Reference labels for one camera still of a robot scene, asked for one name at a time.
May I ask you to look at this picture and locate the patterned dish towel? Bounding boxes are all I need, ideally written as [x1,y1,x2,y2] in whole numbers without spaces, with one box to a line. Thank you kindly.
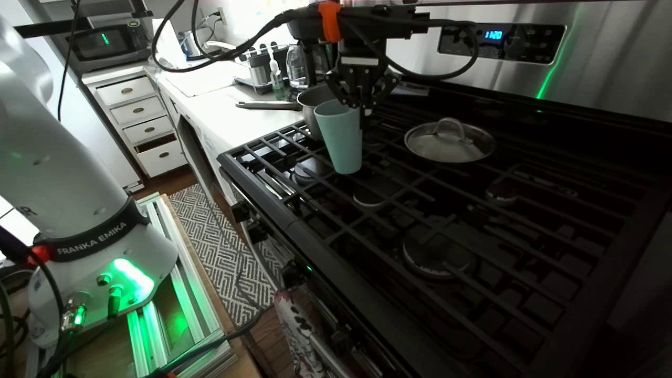
[272,281,352,378]

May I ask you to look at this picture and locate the white drawer cabinet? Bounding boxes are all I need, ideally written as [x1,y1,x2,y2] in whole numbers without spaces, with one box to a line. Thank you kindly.
[81,66,188,178]

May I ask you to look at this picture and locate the small metal strainer bowl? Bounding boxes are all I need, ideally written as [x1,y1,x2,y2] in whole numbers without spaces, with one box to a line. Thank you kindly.
[402,116,498,165]

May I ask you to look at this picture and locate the microwave oven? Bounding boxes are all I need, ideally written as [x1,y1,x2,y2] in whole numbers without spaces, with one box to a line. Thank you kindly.
[65,16,155,73]

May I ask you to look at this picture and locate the aluminium extrusion frame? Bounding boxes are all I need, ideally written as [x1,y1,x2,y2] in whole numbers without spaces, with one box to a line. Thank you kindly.
[121,191,237,378]

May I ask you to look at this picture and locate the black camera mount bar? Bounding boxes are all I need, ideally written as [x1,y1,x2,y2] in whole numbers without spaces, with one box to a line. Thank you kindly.
[12,10,153,39]

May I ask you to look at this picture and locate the grey canister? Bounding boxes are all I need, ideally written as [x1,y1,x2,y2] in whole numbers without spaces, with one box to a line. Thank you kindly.
[246,47,275,91]

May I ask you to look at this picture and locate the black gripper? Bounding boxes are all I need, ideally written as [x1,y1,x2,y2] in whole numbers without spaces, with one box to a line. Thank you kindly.
[327,33,398,118]

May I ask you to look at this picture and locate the light blue plastic cup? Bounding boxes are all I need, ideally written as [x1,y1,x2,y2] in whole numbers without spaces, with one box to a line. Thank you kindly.
[313,99,366,176]

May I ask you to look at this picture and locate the stainless steel gas stove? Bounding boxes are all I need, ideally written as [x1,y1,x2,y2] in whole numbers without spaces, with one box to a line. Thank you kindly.
[217,0,672,378]

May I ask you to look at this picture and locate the clear glass jar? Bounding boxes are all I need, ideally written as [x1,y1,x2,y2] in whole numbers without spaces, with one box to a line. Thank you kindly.
[283,39,314,93]

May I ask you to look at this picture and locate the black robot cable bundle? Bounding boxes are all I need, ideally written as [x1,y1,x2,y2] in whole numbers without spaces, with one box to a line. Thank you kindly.
[149,0,484,82]

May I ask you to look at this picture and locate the dark kitchen knife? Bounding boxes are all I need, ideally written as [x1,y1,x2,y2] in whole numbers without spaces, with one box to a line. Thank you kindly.
[236,99,303,113]

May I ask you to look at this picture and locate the grey patterned rug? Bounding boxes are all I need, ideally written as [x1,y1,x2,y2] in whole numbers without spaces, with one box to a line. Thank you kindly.
[166,183,282,327]

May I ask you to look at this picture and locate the small green bottle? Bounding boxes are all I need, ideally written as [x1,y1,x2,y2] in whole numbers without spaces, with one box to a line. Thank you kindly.
[268,58,289,100]

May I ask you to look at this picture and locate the orange clip at wrist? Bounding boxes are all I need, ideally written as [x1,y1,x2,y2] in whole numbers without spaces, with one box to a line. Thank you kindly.
[316,0,345,44]

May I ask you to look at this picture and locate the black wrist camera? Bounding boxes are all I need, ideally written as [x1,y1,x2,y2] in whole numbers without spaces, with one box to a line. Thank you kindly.
[285,2,432,39]

